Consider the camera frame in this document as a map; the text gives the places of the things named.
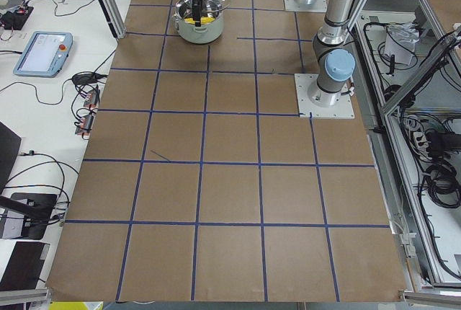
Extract yellow corn cob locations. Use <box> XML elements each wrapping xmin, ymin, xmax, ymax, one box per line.
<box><xmin>184</xmin><ymin>17</ymin><xmax>215</xmax><ymax>25</ymax></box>

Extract pale green cooking pot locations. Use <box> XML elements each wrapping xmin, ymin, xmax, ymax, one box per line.
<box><xmin>171</xmin><ymin>3</ymin><xmax>224</xmax><ymax>44</ymax></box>

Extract near blue teach pendant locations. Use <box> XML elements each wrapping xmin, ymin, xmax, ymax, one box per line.
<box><xmin>13</xmin><ymin>31</ymin><xmax>73</xmax><ymax>78</ymax></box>

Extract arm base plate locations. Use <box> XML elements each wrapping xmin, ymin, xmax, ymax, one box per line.
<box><xmin>295</xmin><ymin>74</ymin><xmax>355</xmax><ymax>120</ymax></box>
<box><xmin>284</xmin><ymin>0</ymin><xmax>327</xmax><ymax>13</ymax></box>

